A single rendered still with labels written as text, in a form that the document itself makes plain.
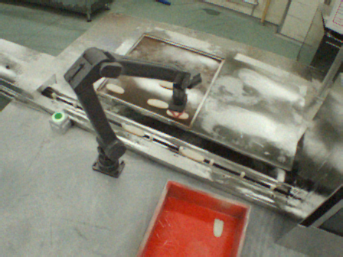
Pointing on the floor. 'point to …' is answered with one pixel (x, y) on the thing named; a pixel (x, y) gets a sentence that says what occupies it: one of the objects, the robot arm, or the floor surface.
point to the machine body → (22, 60)
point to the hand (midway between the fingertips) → (177, 112)
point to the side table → (89, 196)
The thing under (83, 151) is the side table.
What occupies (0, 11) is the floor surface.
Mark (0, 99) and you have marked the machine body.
